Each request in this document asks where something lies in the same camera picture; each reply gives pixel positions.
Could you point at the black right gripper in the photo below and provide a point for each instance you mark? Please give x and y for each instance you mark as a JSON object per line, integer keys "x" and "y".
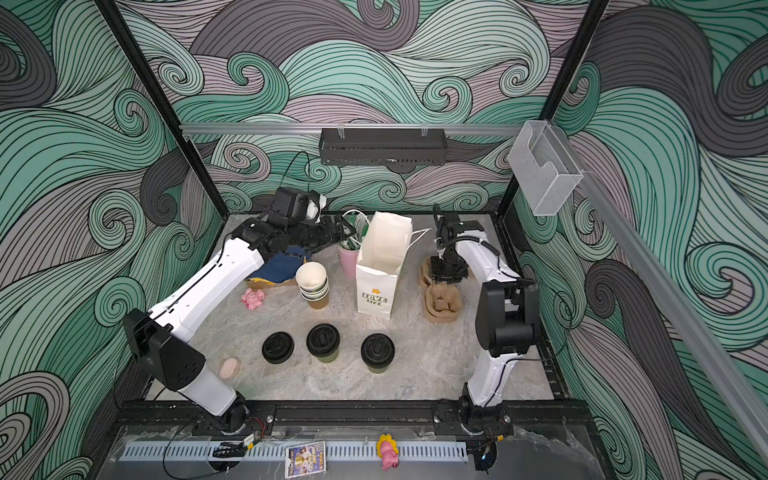
{"x": 440, "y": 276}

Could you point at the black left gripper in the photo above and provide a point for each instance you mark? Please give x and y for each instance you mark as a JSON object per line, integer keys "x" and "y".
{"x": 329, "y": 237}

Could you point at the single brown pulp carrier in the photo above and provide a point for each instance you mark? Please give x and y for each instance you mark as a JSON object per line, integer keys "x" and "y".
{"x": 425, "y": 273}

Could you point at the white paper takeout bag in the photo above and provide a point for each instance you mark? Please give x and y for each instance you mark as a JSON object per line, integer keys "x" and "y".
{"x": 380, "y": 260}

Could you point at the black coffee cup lid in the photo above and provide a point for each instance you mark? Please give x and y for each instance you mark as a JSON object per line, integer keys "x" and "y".
{"x": 322, "y": 338}

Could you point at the green paper coffee cup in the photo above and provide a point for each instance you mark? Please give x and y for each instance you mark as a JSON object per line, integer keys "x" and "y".
{"x": 328, "y": 357}

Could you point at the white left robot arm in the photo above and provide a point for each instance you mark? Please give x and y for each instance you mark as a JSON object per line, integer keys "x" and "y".
{"x": 159, "y": 339}

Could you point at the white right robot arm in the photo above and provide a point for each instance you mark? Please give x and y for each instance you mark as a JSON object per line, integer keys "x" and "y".
{"x": 506, "y": 321}

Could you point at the brown pulp cup carrier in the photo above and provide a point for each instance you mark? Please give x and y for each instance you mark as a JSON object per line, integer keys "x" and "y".
{"x": 442, "y": 303}

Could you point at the dark blue napkin stack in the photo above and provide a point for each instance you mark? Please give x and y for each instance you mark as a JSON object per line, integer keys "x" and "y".
{"x": 283, "y": 266}

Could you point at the pink cup holder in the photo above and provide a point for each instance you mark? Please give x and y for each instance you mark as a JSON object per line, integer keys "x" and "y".
{"x": 348, "y": 260}

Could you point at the stack of paper cups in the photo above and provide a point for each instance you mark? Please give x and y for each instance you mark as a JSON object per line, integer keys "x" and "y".
{"x": 312, "y": 281}

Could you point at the green white wrapped straws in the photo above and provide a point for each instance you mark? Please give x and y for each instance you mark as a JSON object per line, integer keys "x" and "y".
{"x": 360, "y": 224}

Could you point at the small pink pig toy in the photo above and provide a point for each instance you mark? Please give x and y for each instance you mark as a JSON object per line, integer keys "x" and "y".
{"x": 253, "y": 299}

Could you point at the stack of black lids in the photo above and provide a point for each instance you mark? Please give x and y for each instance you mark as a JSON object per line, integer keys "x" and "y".
{"x": 278, "y": 347}

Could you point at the pink earbud case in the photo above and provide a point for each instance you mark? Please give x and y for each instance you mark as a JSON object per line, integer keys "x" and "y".
{"x": 230, "y": 368}

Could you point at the pink figurine toy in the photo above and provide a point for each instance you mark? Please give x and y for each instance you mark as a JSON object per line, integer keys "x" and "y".
{"x": 387, "y": 451}

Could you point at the colourful picture card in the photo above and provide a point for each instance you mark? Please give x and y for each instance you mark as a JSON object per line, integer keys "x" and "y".
{"x": 306, "y": 459}

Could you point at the black wall shelf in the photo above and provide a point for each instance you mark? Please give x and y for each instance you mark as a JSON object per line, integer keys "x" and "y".
{"x": 344, "y": 146}

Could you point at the clear plastic wall holder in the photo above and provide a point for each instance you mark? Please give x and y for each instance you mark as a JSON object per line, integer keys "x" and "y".
{"x": 545, "y": 165}

